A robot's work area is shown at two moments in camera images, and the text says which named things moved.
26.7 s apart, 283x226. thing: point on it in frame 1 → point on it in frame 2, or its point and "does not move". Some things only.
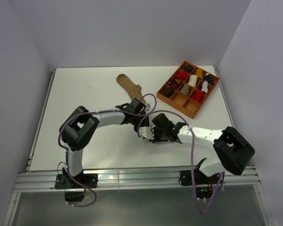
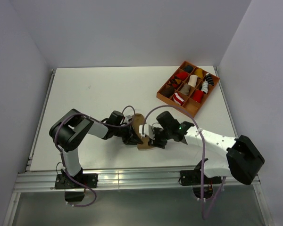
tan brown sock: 134,90 → 138,120
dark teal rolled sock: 188,68 does not move
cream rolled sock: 193,80 does not move
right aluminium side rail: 224,97 does not move
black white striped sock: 209,79 does not move
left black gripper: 146,121 → 131,138
